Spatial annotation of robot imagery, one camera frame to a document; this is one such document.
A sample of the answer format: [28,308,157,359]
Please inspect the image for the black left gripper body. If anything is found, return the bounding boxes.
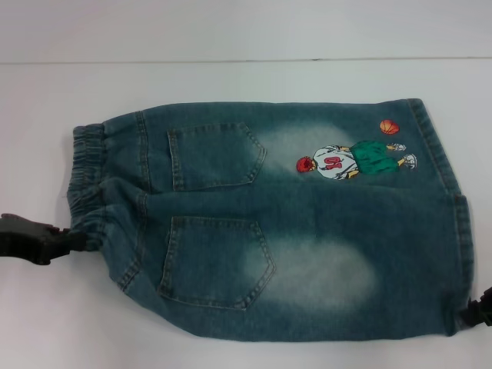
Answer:
[0,212,65,267]

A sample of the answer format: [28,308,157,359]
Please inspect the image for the blue denim shorts with print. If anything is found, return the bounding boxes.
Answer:
[63,98,474,340]

